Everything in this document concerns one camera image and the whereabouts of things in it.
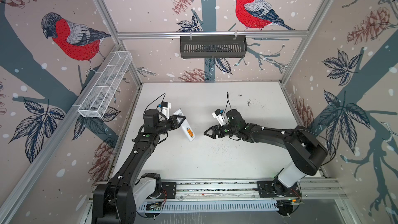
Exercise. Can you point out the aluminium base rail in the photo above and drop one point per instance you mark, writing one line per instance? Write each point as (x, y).
(238, 195)

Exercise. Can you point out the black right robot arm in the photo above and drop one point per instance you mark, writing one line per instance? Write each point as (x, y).
(306, 152)

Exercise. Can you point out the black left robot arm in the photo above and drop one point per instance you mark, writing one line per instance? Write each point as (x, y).
(116, 202)

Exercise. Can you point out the white wire mesh basket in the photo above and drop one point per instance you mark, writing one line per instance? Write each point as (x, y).
(101, 94)

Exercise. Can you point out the black wall basket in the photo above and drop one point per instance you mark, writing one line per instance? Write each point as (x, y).
(203, 47)

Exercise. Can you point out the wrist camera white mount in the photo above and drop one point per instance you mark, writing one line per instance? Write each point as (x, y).
(165, 109)
(218, 114)

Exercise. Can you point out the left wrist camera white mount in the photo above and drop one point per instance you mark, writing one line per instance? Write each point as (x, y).
(165, 109)

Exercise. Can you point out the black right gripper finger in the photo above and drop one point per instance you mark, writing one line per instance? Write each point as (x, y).
(212, 131)
(213, 136)

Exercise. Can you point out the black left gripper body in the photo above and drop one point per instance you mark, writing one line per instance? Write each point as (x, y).
(165, 125)

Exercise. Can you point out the aluminium top cross bar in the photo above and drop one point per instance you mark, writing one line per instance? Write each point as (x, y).
(250, 34)

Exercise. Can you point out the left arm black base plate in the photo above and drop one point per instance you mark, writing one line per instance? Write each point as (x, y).
(168, 191)

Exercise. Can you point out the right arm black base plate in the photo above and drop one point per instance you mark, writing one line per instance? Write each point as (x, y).
(271, 189)

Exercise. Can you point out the orange AAA battery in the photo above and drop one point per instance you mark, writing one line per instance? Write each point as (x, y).
(190, 133)

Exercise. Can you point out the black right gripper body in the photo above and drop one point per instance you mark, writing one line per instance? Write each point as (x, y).
(228, 129)

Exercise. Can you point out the white remote control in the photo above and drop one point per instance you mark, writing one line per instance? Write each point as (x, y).
(185, 125)

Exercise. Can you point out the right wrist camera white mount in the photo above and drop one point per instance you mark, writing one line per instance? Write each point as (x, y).
(218, 114)

